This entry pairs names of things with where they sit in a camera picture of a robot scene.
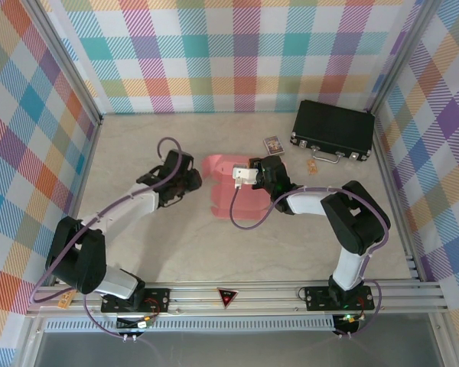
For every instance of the aluminium frame rail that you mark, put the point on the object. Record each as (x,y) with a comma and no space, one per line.
(260,302)

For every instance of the black connector box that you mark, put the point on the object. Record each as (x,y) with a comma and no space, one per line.
(348,325)
(130,325)

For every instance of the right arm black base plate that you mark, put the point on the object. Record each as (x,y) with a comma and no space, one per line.
(317,298)

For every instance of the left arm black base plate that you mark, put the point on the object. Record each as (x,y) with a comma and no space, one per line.
(158,296)

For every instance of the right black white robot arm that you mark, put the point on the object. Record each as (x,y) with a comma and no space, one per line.
(310,204)

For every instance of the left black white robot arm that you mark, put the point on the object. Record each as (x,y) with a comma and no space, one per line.
(137,200)

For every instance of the aluminium side rail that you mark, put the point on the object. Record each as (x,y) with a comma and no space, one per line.
(86,172)
(393,191)

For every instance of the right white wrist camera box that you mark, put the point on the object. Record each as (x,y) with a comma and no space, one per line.
(245,176)

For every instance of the grey metal panel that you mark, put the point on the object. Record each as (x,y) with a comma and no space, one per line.
(233,349)

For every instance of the aluminium frame post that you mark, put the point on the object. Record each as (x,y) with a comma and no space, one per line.
(398,65)
(67,69)

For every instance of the playing card deck box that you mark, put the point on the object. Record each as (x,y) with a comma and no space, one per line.
(273,145)

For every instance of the black carrying case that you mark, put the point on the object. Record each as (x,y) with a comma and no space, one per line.
(333,126)

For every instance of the pink paper box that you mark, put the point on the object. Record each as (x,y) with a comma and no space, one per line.
(248,202)

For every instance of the orange label tag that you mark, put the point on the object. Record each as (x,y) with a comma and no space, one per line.
(66,298)

